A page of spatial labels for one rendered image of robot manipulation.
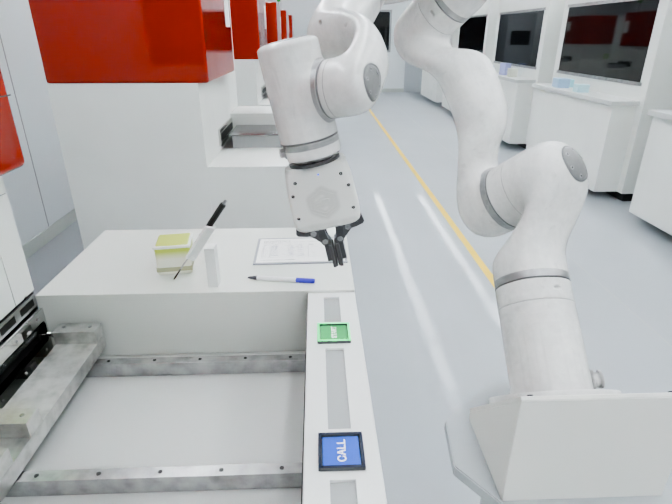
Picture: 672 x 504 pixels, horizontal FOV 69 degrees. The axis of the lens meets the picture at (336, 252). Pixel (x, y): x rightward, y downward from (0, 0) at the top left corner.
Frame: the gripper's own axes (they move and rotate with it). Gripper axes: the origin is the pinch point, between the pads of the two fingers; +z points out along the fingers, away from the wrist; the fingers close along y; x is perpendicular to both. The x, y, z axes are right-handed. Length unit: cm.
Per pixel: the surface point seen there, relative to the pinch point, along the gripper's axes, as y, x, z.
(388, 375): 4, 110, 115
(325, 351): -5.1, -4.9, 14.7
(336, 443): -4.0, -24.9, 14.5
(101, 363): -49, 8, 16
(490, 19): 285, 794, 6
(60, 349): -56, 9, 12
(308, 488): -7.5, -31.0, 14.2
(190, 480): -27.0, -19.0, 22.1
